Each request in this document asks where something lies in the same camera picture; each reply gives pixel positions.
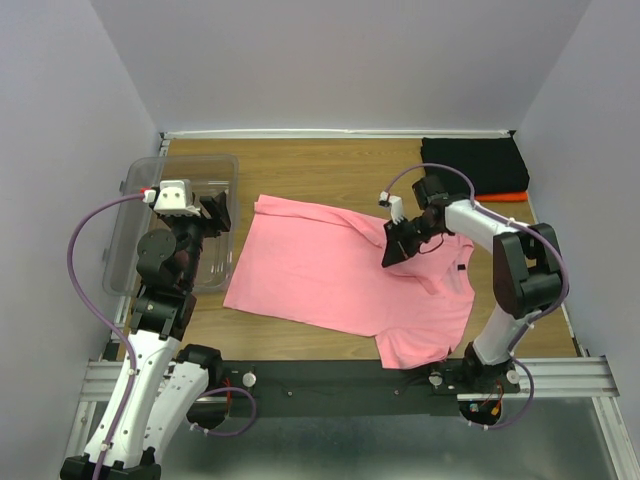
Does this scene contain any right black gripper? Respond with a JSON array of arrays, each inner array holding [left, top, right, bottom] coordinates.
[[381, 216, 443, 268]]

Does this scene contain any pink t shirt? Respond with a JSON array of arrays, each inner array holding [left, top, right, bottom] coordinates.
[[223, 195, 475, 369]]

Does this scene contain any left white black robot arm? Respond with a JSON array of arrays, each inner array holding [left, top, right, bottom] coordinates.
[[59, 181, 232, 479]]

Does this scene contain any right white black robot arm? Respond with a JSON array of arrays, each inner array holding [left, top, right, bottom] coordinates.
[[378, 175, 569, 393]]

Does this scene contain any clear plastic bin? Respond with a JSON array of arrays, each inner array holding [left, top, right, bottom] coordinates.
[[103, 154, 239, 296]]

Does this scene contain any folded black t shirt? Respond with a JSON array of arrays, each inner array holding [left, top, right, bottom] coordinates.
[[420, 137, 530, 196]]

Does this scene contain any folded orange t shirt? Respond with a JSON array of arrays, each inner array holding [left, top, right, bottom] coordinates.
[[475, 191, 528, 203]]

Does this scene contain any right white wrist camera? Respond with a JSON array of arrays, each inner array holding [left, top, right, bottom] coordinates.
[[378, 191, 406, 225]]

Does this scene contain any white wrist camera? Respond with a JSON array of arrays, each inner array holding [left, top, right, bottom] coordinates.
[[140, 179, 200, 217], [378, 191, 406, 225]]

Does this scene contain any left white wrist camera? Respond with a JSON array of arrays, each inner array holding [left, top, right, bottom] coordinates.
[[140, 179, 200, 217]]

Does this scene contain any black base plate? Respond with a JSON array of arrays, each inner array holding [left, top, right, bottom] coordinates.
[[187, 359, 520, 427]]

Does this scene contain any aluminium frame rail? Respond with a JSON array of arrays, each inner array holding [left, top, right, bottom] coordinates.
[[66, 357, 618, 458]]

